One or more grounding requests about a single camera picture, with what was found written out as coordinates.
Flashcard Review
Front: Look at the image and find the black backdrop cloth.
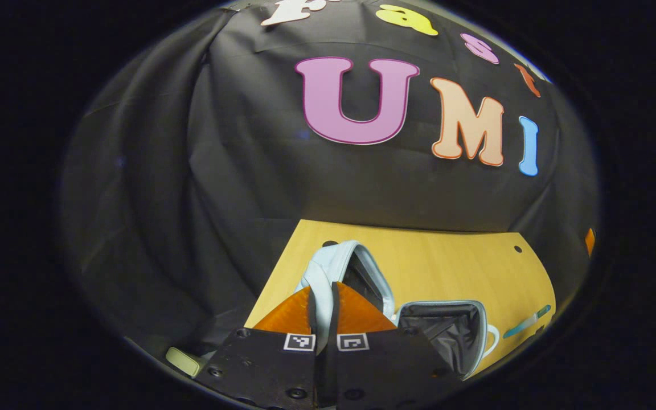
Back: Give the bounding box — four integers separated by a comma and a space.
60, 0, 601, 365

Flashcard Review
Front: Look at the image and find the blue white skincare tube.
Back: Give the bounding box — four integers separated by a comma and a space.
502, 304, 552, 340

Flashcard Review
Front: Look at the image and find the light blue suitcase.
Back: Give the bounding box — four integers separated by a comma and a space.
295, 239, 501, 381

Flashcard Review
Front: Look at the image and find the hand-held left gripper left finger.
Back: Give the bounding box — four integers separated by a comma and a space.
166, 285, 320, 409

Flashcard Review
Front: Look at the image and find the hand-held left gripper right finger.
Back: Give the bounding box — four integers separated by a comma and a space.
323, 281, 468, 410

